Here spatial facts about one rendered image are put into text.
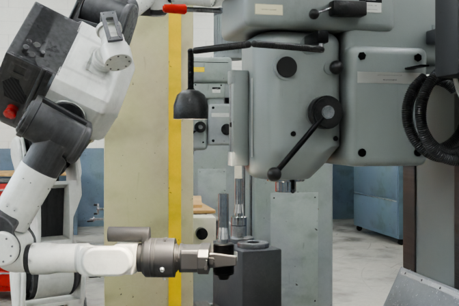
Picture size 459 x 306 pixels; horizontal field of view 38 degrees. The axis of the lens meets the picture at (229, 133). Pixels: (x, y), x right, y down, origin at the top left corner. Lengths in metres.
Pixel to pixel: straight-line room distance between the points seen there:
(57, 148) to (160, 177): 1.68
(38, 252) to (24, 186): 0.15
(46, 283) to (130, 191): 1.30
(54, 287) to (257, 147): 0.81
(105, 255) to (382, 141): 0.65
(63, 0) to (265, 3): 9.31
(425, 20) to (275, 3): 0.35
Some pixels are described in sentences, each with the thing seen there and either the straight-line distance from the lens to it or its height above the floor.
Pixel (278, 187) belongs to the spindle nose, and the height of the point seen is 1.29.
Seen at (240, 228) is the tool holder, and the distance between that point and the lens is 1.97.
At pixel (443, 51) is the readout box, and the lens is 1.30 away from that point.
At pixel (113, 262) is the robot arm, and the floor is 1.13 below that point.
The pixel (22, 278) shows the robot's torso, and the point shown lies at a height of 1.02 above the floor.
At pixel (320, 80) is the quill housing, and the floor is 1.52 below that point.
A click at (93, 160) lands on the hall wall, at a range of 10.43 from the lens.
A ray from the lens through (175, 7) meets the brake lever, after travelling 1.57.
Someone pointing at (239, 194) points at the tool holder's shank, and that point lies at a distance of 1.97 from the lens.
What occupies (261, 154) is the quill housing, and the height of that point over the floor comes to 1.37.
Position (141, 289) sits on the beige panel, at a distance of 3.25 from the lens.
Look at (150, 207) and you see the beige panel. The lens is 3.19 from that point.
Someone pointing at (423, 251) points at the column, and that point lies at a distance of 1.73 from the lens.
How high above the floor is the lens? 1.41
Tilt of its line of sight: level
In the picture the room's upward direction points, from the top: straight up
